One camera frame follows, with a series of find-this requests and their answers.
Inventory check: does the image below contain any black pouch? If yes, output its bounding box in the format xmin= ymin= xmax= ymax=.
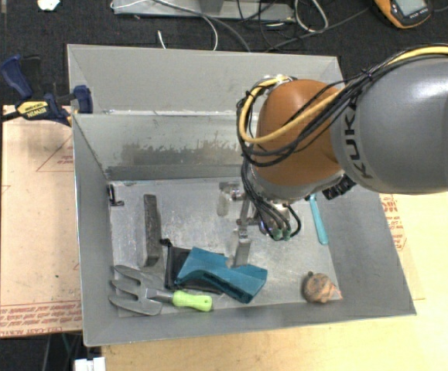
xmin=159 ymin=238 xmax=225 ymax=295

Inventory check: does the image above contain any light blue plastic stick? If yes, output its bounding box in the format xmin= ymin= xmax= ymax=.
xmin=308 ymin=193 xmax=330 ymax=246

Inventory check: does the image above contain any dark flat block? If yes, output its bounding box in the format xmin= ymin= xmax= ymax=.
xmin=142 ymin=193 xmax=165 ymax=268

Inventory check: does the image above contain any grey metal bin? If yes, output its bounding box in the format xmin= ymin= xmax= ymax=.
xmin=67 ymin=43 xmax=417 ymax=348

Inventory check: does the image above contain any teal box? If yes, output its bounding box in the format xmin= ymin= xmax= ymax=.
xmin=173 ymin=246 xmax=268 ymax=305

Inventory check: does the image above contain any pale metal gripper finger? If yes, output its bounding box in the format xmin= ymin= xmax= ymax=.
xmin=232 ymin=226 xmax=253 ymax=268
xmin=216 ymin=181 xmax=245 ymax=217

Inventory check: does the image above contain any brown round toy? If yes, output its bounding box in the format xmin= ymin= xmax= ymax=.
xmin=301 ymin=271 xmax=344 ymax=305

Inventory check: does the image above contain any cardboard board with red print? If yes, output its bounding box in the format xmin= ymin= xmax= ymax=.
xmin=0 ymin=104 xmax=426 ymax=339

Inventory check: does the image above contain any grey garden fork green handle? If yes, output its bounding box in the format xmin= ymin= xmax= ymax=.
xmin=108 ymin=264 xmax=214 ymax=317

